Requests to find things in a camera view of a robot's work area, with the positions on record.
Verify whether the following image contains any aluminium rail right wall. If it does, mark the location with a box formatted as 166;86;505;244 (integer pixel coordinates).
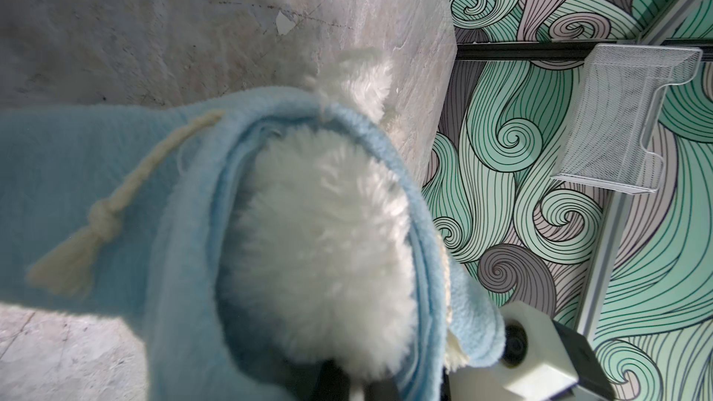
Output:
575;0;703;342

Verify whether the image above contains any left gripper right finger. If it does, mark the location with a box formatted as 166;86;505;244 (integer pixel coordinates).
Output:
364;377;401;401

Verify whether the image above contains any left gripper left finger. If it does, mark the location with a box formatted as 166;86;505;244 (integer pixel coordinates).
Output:
311;361;350;401

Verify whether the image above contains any white teddy bear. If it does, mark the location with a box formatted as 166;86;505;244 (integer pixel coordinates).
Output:
222;46;419;382

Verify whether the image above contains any light blue teddy hoodie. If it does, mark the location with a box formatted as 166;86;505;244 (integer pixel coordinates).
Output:
1;87;505;400

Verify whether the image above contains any clear acrylic wall holder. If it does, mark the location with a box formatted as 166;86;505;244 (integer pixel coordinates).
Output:
553;44;703;195

